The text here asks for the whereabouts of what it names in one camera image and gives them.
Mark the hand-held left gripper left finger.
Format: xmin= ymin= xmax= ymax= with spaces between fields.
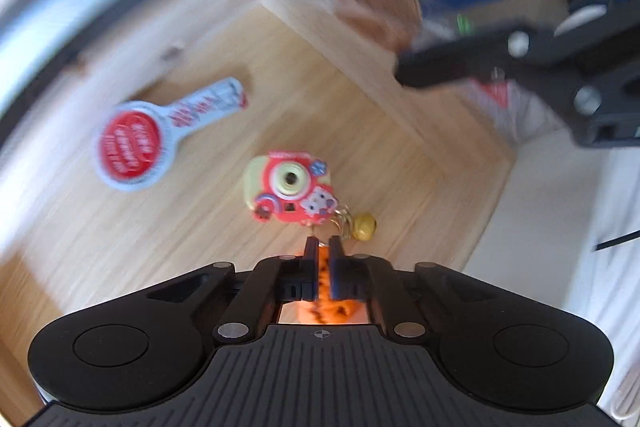
xmin=145 ymin=235 xmax=321 ymax=344

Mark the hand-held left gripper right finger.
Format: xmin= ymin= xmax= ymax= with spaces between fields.
xmin=329 ymin=237 xmax=502 ymax=341

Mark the orange pumpkin toy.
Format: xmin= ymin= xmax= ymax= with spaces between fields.
xmin=295 ymin=243 xmax=368 ymax=326

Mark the wooden tray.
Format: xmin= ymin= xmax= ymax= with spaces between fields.
xmin=0 ymin=0 xmax=516 ymax=425

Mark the small yellow bell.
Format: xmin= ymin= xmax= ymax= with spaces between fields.
xmin=350 ymin=213 xmax=379 ymax=243

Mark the white red-print packet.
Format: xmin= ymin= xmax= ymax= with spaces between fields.
xmin=472 ymin=79 xmax=526 ymax=144

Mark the red round paddle-shaped packet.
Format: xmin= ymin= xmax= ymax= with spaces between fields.
xmin=92 ymin=77 xmax=250 ymax=194

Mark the red toy camera keychain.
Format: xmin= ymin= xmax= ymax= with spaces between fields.
xmin=243 ymin=150 xmax=340 ymax=228

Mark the black cable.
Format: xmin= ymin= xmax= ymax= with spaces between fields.
xmin=594 ymin=229 xmax=640 ymax=254

